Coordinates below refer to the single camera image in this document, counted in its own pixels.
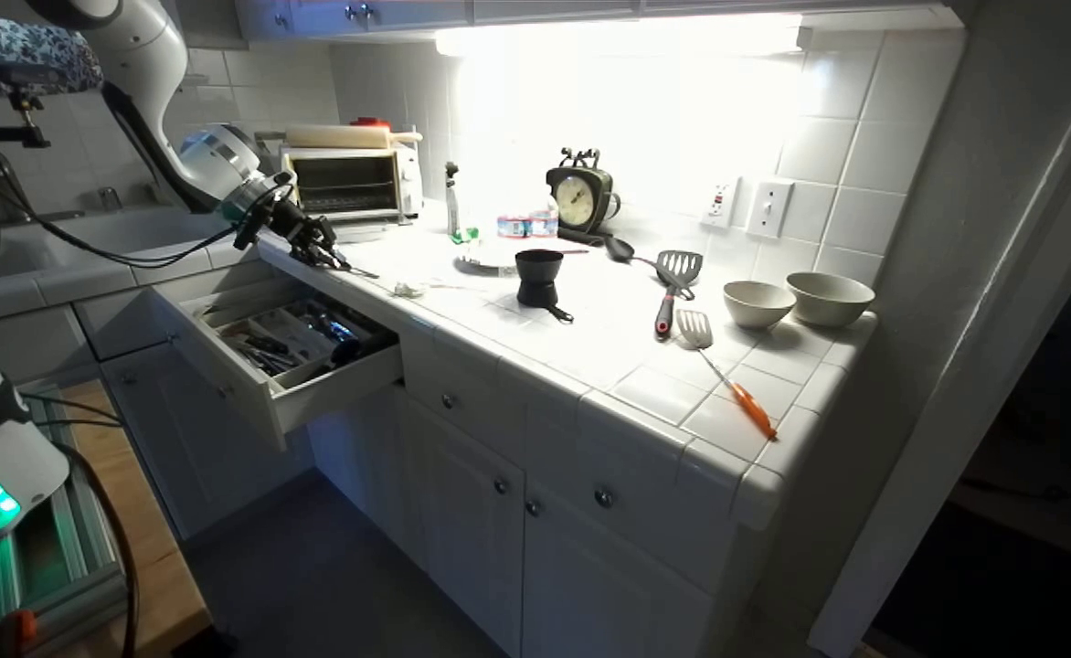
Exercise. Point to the wooden base board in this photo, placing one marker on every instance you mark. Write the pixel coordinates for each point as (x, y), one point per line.
(163, 570)

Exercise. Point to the under cabinet light strip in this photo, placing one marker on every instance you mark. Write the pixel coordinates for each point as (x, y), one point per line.
(620, 33)

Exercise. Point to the white wall outlet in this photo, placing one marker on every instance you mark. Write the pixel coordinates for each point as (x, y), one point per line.
(720, 205)

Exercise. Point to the small black pot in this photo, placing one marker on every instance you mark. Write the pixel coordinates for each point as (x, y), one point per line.
(540, 280)

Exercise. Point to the white kitchen drawer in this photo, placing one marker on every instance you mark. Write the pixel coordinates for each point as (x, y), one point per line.
(316, 397)

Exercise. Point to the floral patterned curtain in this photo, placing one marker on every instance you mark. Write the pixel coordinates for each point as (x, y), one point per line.
(23, 55)

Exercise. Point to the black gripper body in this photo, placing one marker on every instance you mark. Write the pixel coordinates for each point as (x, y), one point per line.
(294, 226)

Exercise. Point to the dark wall cabinet knob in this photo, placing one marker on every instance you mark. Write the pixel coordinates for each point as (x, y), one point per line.
(363, 14)
(278, 20)

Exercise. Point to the white ceramic bowl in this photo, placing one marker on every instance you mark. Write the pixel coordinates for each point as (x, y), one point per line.
(830, 297)
(758, 302)

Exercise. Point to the green lit robot stand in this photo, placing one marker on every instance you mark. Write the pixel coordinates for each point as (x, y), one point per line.
(61, 559)

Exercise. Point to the black plastic ladle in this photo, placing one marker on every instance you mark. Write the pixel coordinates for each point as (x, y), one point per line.
(620, 249)

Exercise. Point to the slim white bottle dark cap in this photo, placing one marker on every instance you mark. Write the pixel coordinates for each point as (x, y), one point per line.
(452, 205)

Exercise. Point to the clear water bottle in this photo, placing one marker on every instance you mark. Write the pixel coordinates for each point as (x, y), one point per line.
(517, 227)

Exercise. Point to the green cloth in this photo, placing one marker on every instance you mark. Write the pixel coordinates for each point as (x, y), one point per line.
(468, 237)

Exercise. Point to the round metal cabinet knob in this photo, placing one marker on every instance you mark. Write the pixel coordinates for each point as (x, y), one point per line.
(452, 399)
(603, 496)
(534, 507)
(502, 485)

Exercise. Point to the white wall cabinets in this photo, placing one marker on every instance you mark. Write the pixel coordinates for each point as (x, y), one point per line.
(556, 10)

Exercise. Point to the white wooden cutlery organizer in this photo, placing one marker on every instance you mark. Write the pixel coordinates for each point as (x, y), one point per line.
(283, 340)

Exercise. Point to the white toaster oven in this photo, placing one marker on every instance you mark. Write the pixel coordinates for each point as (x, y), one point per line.
(351, 184)

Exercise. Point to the white wall switch plate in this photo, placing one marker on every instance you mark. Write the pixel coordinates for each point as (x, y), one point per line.
(771, 211)

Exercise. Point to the white silicone spatula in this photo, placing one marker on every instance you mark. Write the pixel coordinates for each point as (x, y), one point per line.
(691, 325)

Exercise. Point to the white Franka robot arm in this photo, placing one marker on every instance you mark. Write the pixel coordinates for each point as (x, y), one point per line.
(143, 48)

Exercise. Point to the white corner base cabinet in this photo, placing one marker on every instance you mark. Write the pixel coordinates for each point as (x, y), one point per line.
(33, 340)

